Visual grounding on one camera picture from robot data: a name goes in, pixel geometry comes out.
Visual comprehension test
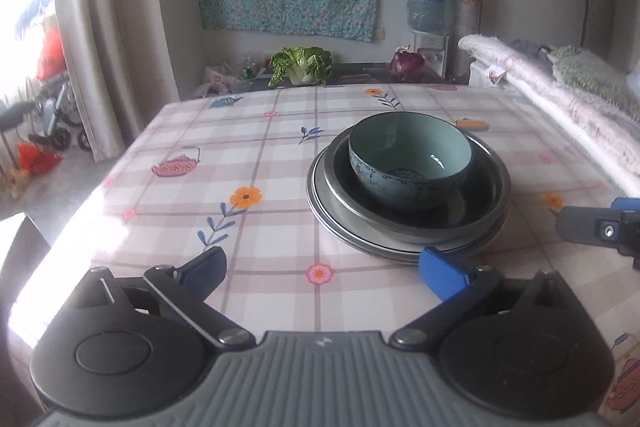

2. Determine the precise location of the wide steel basin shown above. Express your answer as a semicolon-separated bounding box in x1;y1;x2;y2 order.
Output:
306;133;511;265

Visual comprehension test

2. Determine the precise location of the deep steel bowl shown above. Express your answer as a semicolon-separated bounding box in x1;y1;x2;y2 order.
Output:
323;131;511;245

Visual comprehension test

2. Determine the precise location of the teal ceramic bowl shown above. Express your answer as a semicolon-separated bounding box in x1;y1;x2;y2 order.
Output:
347;110;473;212

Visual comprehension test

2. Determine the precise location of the white ceramic plate with calligraphy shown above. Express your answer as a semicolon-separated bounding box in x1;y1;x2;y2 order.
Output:
307;150;508;263

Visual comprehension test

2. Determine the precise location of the rolled white quilted bedding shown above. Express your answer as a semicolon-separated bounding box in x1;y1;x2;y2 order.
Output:
458;35;639;197

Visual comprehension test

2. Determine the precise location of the plaid patterned tablecloth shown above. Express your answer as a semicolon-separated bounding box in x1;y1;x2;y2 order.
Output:
22;84;639;426

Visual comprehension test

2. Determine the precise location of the green floral lace cushion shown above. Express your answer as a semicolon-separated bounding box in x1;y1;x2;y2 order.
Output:
547;46;639;121

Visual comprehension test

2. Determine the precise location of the white plastic bag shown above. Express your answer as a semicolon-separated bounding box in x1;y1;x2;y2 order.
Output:
194;66;253;98

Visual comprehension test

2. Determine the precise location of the brown cardboard box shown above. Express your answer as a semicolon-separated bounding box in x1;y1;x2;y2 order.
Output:
1;212;50;426

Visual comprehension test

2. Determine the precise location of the wheelchair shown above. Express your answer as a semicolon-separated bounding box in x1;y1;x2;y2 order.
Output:
1;72;92;153

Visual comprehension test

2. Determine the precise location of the purple red cabbage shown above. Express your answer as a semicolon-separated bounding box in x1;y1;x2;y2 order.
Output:
388;48;425;82

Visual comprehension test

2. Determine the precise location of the white water dispenser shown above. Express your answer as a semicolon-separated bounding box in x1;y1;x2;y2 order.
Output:
406;29;449;79

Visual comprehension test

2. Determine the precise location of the green leafy cabbage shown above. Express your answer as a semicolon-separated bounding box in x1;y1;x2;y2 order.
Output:
269;46;333;87

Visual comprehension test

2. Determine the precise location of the rolled patterned mat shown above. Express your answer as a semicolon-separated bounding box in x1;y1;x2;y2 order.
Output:
456;0;483;38

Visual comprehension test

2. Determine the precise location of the red plastic bag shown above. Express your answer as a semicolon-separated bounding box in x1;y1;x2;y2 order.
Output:
36;28;66;81

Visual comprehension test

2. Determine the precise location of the grey curtain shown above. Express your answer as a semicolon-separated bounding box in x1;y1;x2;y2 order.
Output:
55;0;179;161

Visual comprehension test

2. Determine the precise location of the blue water jug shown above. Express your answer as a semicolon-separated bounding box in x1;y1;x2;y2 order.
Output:
407;0;447;35

